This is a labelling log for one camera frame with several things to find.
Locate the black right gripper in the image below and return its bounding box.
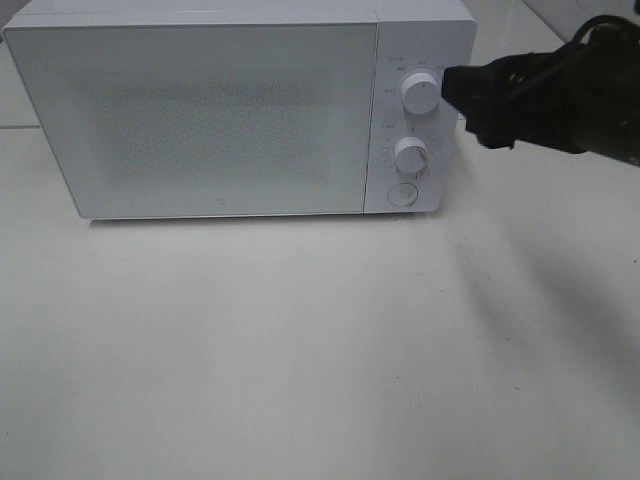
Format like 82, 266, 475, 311
442, 52, 550, 149

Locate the white microwave knob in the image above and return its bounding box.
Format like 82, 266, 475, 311
400, 71, 441, 115
394, 137, 430, 174

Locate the round door release button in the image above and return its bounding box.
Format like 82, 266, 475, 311
387, 183, 418, 207

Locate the white microwave door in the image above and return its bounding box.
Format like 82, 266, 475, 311
6, 24, 377, 219

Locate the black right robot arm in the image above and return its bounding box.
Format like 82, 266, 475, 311
442, 15, 639, 166

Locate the white microwave oven body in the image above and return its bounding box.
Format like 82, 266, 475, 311
2, 1, 476, 217

